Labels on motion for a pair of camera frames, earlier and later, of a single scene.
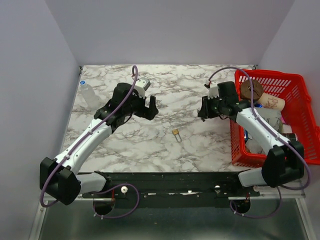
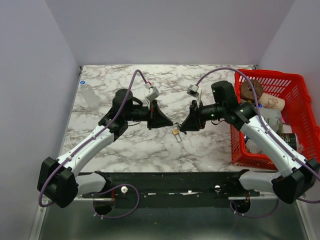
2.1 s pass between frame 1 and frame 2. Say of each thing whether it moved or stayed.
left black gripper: moved
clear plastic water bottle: stayed
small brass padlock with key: stayed
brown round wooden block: stayed
